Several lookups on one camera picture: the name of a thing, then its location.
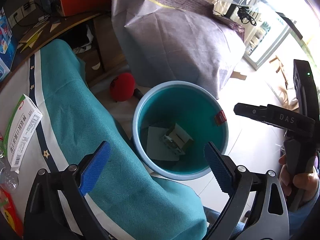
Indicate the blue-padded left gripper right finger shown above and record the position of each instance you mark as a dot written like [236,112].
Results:
[268,218]

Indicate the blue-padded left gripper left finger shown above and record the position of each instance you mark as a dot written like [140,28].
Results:
[44,216]

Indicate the person's right hand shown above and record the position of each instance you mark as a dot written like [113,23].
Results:
[305,181]

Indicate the small cardboard box trash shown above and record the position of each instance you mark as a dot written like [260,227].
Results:
[177,140]

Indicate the light blue trash bin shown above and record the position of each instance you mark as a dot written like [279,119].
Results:
[172,124]

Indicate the green white medicine box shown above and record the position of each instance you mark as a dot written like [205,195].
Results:
[21,127]

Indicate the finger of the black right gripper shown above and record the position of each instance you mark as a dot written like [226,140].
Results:
[257,113]

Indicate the teal patterned tablecloth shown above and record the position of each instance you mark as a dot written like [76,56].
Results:
[127,201]

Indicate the red ball toy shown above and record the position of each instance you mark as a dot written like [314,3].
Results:
[122,87]

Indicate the blue toy brick box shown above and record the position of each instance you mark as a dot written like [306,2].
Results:
[8,46]

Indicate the white paper sheet trash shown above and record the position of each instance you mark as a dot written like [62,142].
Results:
[155,147]

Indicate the clear blue-label plastic bottle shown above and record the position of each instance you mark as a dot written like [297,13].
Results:
[9,179]

